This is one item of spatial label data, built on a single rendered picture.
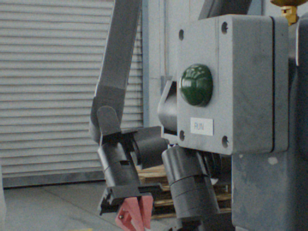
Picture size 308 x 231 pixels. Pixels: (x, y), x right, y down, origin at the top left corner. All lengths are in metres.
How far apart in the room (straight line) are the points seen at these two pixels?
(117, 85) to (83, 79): 7.16
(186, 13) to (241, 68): 8.67
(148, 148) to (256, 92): 0.72
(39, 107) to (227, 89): 7.74
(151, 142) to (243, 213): 0.66
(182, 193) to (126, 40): 0.47
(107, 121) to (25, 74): 6.99
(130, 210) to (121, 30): 0.37
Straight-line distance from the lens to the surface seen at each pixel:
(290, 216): 0.44
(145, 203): 1.05
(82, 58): 8.33
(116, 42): 1.22
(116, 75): 1.18
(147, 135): 1.14
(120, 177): 1.08
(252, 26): 0.41
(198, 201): 0.83
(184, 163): 0.84
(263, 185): 0.46
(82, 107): 8.31
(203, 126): 0.43
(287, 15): 0.49
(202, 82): 0.42
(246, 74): 0.41
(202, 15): 0.88
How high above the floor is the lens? 1.29
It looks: 3 degrees down
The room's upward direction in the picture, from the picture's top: 1 degrees counter-clockwise
